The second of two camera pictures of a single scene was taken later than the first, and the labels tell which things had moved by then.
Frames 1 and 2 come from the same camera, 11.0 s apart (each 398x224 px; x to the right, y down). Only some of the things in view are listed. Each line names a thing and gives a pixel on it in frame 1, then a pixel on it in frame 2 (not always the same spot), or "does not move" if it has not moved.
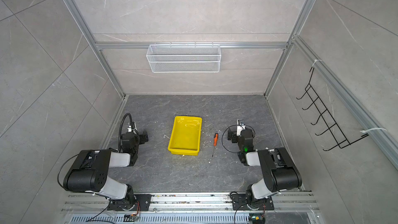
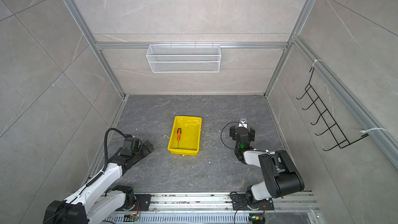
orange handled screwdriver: x=215 y=139 -> x=179 y=133
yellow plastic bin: x=185 y=136 does not move
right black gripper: x=233 y=134 does not move
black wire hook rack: x=341 y=140 does not move
